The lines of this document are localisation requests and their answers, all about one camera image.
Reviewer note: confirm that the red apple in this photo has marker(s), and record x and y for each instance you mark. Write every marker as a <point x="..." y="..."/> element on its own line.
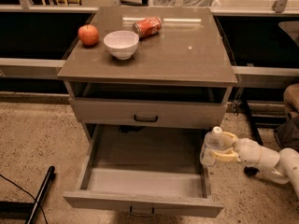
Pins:
<point x="88" y="35"/>

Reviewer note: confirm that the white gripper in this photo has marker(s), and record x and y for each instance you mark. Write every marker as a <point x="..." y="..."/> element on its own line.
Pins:
<point x="249" y="152"/>

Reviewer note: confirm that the closed grey top drawer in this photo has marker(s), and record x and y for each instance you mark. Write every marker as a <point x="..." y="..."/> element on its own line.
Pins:
<point x="148" y="113"/>

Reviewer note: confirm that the white bowl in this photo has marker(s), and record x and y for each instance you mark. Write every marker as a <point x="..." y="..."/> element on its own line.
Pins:
<point x="121" y="44"/>

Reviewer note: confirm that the open grey middle drawer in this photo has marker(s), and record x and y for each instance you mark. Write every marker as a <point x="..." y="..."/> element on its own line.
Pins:
<point x="145" y="171"/>

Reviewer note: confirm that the clear plastic bottle blue label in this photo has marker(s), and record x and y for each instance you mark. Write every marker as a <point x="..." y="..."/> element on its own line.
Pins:
<point x="212" y="142"/>

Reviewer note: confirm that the red soda can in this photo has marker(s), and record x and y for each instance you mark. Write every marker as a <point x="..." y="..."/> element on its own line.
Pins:
<point x="147" y="27"/>

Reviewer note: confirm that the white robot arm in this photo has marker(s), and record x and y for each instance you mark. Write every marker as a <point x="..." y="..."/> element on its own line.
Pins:
<point x="265" y="55"/>

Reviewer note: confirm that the black stand leg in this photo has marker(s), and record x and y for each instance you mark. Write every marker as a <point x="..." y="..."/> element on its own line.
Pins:
<point x="28" y="211"/>

